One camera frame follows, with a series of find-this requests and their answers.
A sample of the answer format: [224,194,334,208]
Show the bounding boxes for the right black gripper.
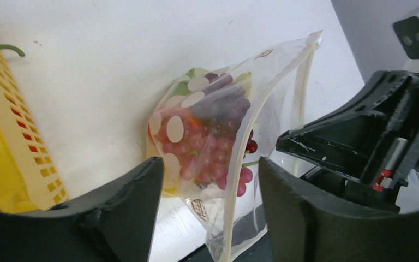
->
[276,70,419,213]

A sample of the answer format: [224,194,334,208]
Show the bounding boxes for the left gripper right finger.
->
[258,157,419,261]

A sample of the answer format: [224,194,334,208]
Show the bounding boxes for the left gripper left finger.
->
[0,157,164,261]

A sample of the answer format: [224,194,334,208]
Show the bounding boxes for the light red grapes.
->
[147,100,250,197]

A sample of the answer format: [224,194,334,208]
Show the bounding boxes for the clear zip top bag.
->
[146,31,322,243]

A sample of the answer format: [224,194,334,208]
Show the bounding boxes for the green apple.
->
[171,68,210,96]

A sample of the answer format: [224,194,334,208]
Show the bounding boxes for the dark purple grapes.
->
[190,72,252,131]

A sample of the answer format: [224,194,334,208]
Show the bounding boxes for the yellow plastic basket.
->
[0,44,69,213]

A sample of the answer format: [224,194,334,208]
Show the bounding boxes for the green chili pepper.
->
[0,43,26,66]

